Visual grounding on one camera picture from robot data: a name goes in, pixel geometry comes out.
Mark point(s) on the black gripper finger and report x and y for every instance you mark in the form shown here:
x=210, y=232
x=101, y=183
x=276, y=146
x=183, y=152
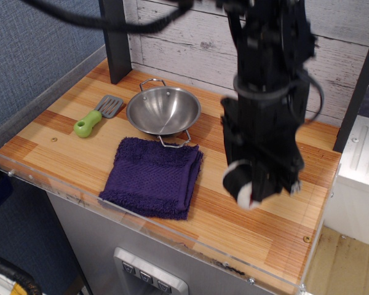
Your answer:
x=264, y=182
x=238, y=153

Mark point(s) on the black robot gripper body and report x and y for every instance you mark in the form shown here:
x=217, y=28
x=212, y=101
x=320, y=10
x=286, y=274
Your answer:
x=269, y=126

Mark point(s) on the black and white sushi roll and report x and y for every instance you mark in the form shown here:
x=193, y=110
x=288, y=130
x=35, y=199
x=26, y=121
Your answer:
x=237, y=180

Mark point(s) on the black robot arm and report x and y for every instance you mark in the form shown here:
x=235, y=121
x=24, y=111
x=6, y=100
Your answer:
x=273, y=39

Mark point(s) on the purple folded towel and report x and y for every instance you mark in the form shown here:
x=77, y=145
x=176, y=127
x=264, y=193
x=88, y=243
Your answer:
x=152, y=180

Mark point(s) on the white aluminium side unit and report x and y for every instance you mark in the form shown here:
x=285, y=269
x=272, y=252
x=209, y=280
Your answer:
x=347, y=210

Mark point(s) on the silver cabinet with buttons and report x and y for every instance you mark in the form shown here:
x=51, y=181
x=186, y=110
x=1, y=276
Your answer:
x=121, y=252

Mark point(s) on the clear acrylic edge guard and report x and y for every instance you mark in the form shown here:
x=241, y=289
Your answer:
x=39, y=146

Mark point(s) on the yellow object at corner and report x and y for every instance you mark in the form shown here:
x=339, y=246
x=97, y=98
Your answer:
x=17, y=290

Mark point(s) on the stainless steel bowl with handles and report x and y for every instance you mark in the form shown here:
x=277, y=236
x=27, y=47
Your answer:
x=166, y=112

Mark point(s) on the dark grey right post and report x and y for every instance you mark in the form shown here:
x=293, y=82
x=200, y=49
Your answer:
x=353, y=108

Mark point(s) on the dark grey post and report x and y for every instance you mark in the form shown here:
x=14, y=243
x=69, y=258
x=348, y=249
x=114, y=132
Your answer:
x=117, y=44
x=353, y=108

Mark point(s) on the green handled grey spatula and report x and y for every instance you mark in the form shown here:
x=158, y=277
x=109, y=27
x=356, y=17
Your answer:
x=108, y=107

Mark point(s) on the dark grey left post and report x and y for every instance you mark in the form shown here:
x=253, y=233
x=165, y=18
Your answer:
x=117, y=44

